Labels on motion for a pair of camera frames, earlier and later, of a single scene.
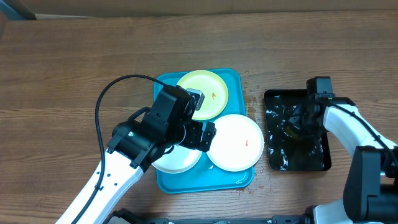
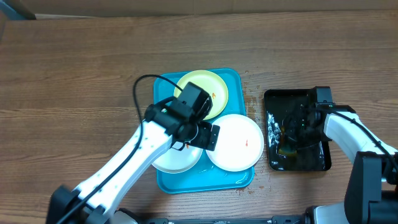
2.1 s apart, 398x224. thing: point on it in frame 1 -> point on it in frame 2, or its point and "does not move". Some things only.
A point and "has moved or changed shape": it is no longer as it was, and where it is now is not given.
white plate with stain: (181, 158) does not move
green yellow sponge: (289, 130) has moved or changed shape
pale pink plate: (237, 144) does not move
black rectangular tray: (296, 138) does not move
